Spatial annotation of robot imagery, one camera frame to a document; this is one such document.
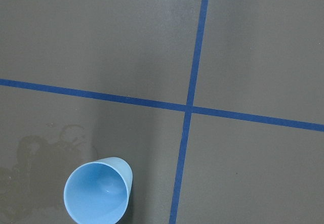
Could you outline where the light blue plastic cup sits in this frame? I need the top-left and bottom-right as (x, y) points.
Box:
(63, 157), (133, 223)

